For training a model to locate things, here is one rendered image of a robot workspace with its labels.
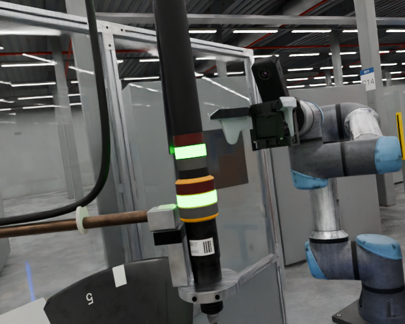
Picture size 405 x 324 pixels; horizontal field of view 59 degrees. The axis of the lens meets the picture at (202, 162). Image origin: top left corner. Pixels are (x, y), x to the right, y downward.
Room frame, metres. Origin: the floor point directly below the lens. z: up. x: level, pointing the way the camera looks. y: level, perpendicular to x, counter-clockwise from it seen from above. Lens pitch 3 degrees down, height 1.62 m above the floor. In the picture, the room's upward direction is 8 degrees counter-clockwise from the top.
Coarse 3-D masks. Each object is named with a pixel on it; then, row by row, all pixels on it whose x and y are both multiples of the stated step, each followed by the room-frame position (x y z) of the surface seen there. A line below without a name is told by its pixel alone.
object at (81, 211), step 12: (96, 24) 0.40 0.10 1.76; (96, 36) 0.40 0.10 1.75; (96, 48) 0.40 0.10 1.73; (96, 60) 0.40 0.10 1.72; (96, 72) 0.40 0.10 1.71; (96, 84) 0.40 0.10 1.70; (108, 120) 0.40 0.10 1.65; (108, 132) 0.40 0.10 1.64; (108, 144) 0.40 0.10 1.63; (108, 156) 0.40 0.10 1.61; (108, 168) 0.40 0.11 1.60; (96, 192) 0.40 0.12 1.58; (72, 204) 0.40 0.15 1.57; (84, 204) 0.40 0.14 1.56; (12, 216) 0.42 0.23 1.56; (24, 216) 0.41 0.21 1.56; (36, 216) 0.41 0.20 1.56; (48, 216) 0.41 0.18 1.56; (84, 216) 0.41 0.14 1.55
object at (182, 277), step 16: (160, 224) 0.38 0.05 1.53; (176, 224) 0.39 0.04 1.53; (160, 240) 0.38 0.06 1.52; (176, 240) 0.37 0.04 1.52; (176, 256) 0.38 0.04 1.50; (176, 272) 0.38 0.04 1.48; (192, 272) 0.42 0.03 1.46; (224, 272) 0.41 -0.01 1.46; (192, 288) 0.37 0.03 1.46; (208, 288) 0.37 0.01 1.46; (224, 288) 0.36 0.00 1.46
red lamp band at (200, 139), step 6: (198, 132) 0.38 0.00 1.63; (174, 138) 0.38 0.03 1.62; (180, 138) 0.38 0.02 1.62; (186, 138) 0.38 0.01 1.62; (192, 138) 0.38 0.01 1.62; (198, 138) 0.38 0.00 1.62; (174, 144) 0.39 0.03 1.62; (180, 144) 0.38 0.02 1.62; (186, 144) 0.38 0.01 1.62; (192, 144) 0.38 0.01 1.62
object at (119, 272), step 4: (112, 268) 0.54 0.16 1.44; (116, 268) 0.54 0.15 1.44; (120, 268) 0.54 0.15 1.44; (116, 272) 0.53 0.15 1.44; (120, 272) 0.53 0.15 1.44; (124, 272) 0.53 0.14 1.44; (116, 276) 0.53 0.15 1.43; (120, 276) 0.53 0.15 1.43; (124, 276) 0.53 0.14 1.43; (116, 280) 0.52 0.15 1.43; (120, 280) 0.52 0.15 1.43; (124, 280) 0.52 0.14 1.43; (116, 284) 0.52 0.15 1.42; (120, 284) 0.52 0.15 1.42
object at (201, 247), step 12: (192, 228) 0.38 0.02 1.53; (204, 228) 0.37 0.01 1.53; (216, 228) 0.39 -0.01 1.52; (192, 240) 0.38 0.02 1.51; (204, 240) 0.37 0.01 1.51; (216, 240) 0.38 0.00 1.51; (192, 252) 0.38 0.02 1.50; (204, 252) 0.37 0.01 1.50; (216, 252) 0.38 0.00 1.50; (192, 264) 0.39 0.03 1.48; (204, 264) 0.38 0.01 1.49; (216, 264) 0.38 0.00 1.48; (204, 276) 0.38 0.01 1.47; (216, 276) 0.38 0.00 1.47; (204, 312) 0.38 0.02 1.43; (216, 312) 0.38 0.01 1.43
